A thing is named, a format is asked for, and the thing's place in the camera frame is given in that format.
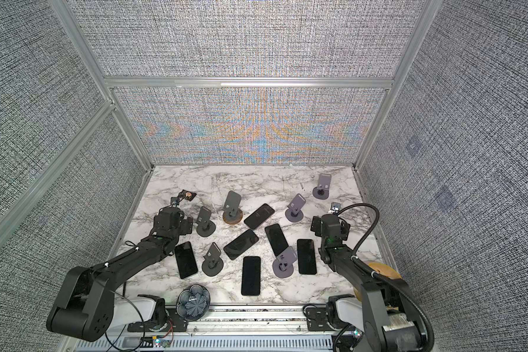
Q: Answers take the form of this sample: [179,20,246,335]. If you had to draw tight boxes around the far right purple stand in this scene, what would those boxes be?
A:
[312,173,331,199]

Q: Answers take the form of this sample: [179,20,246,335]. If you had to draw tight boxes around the wooden base phone stand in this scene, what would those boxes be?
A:
[222,191,243,224]

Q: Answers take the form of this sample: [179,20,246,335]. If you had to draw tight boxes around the front right purple stand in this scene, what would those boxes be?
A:
[272,246,298,279]

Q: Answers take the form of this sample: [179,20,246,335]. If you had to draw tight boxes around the left grey phone stand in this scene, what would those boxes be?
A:
[196,206,216,238]

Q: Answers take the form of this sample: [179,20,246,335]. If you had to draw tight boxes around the small black snack packet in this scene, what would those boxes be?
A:
[178,190,197,202]

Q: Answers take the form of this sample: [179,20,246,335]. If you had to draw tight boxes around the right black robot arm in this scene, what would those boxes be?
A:
[310,203,435,351]

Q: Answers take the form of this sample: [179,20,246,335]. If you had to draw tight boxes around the blue case phone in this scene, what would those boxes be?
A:
[265,224,289,257]

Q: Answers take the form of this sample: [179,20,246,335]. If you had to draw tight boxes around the middle purple phone stand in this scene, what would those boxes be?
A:
[285,194,306,223]

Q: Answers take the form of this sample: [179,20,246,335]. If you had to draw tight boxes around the front left grey stand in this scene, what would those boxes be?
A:
[202,242,224,277]

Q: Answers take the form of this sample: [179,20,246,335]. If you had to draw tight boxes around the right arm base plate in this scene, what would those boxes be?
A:
[303,304,334,332]

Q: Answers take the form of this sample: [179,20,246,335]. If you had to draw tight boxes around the yellow bamboo steamer basket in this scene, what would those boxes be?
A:
[353,261,402,302]

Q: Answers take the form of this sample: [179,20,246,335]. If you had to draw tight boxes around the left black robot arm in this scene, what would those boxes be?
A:
[45,207,194,342]

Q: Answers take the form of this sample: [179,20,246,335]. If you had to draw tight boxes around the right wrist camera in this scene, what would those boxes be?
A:
[329,202,342,214]

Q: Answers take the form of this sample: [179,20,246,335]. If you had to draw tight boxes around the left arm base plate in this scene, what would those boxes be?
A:
[127,308,189,333]

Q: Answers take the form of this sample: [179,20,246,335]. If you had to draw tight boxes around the purple case phone wooden stand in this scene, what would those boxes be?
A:
[244,203,275,230]

